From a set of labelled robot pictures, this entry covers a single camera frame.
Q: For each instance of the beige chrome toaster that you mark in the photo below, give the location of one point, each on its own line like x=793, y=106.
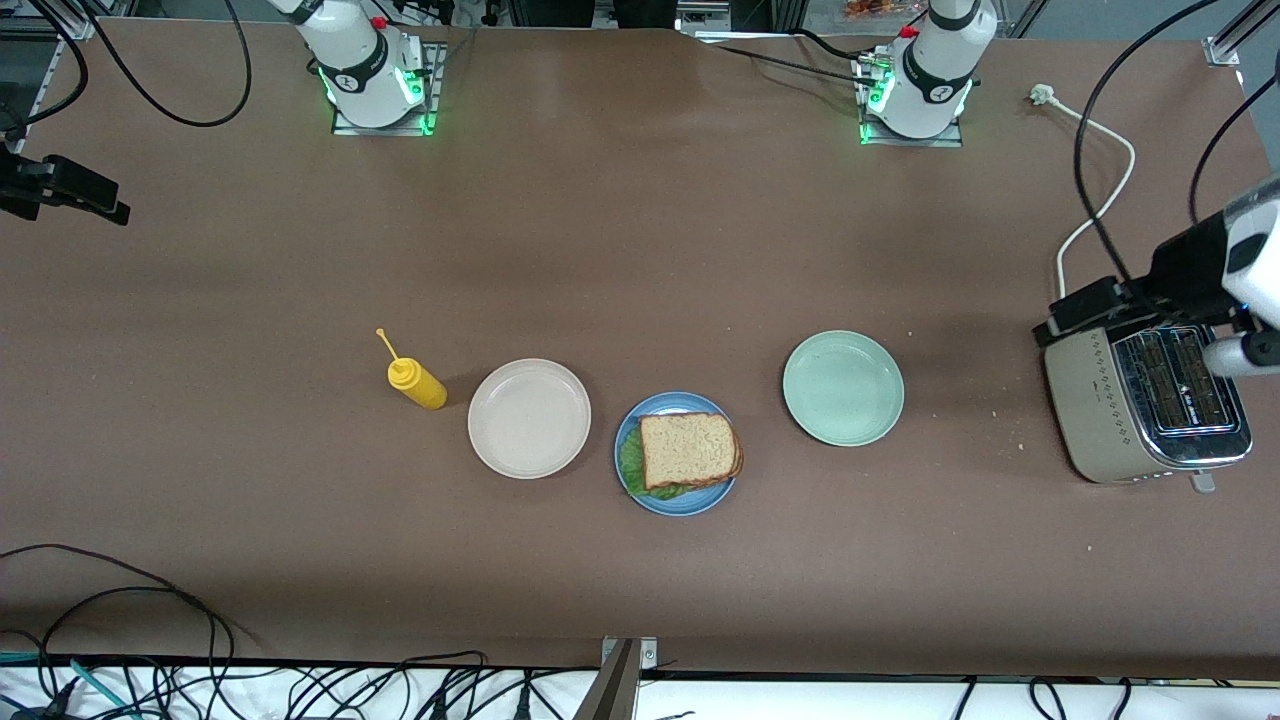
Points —
x=1090, y=400

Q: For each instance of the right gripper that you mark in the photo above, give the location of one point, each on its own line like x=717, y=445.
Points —
x=22, y=181

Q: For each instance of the green lettuce leaf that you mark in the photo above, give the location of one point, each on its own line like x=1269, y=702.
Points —
x=632, y=470

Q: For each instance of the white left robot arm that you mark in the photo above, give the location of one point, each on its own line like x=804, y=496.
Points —
x=935, y=70

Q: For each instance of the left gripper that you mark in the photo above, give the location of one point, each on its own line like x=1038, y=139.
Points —
x=1183, y=264

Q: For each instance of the orange packet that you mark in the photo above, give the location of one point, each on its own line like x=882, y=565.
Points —
x=870, y=10

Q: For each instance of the aluminium frame profile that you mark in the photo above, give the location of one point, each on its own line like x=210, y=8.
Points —
x=1225, y=50
x=78, y=25

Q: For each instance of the yellow squeeze bottle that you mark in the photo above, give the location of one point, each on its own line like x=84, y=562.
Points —
x=420, y=385

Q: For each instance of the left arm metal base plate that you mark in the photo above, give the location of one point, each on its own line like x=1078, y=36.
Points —
x=910, y=143

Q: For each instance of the light green plate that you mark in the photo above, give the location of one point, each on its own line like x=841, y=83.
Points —
x=843, y=388

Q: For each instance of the blue plate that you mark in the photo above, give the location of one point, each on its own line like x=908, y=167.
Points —
x=680, y=402

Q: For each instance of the white lower shelf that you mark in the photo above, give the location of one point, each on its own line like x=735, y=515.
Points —
x=800, y=703

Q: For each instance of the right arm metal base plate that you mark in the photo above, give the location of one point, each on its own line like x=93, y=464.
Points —
x=436, y=80

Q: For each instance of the brown bread slice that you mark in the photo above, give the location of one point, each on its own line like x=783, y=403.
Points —
x=739, y=458
x=685, y=448

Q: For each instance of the grey metal bracket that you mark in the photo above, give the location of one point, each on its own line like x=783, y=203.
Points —
x=615, y=690

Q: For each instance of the beige plate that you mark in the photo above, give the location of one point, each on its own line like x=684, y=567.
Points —
x=529, y=418

